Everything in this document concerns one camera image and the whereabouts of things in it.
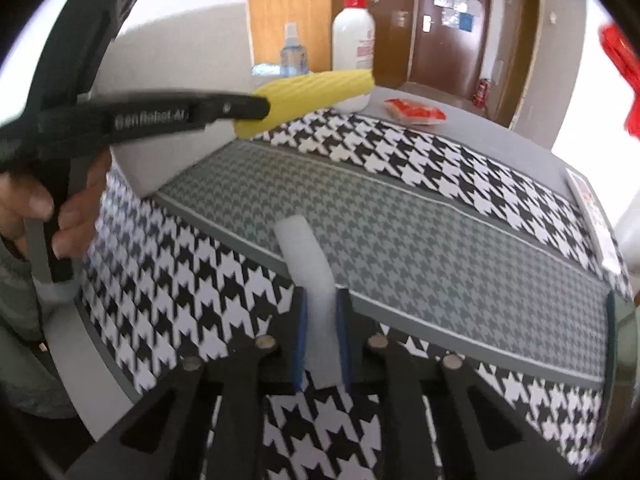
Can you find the white remote control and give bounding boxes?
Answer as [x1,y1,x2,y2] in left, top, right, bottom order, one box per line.
[566,168,622,275]

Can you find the person's left hand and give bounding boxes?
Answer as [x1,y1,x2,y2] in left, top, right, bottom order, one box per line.
[1,150,112,261]

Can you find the red snack packet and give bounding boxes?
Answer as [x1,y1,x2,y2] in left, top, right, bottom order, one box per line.
[385,99,447,126]

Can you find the wooden wardrobe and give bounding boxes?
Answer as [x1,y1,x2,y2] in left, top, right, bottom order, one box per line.
[248,0,414,89]

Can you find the light blue plastic bag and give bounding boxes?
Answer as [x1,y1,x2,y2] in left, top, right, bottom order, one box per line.
[252,63,281,78]

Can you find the houndstooth table runner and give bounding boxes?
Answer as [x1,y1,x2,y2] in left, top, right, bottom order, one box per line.
[78,110,631,468]

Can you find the red fire extinguisher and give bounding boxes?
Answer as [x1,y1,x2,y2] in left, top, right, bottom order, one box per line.
[473,78,491,110]

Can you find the white pump lotion bottle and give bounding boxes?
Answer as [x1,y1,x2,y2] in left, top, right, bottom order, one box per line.
[330,0,377,113]

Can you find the blue spray bottle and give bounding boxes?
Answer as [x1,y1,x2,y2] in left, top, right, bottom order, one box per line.
[280,22,308,78]

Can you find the dark brown entrance door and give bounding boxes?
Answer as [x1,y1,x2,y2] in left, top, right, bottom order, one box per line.
[409,0,492,100]

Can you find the white styrofoam box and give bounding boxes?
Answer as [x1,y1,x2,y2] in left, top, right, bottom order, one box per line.
[92,3,254,197]

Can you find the yellow ribbed sponge cloth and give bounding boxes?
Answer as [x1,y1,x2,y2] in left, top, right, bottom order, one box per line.
[233,70,375,139]

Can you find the red hanging banners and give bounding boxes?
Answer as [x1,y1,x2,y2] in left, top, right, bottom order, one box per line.
[599,23,640,139]

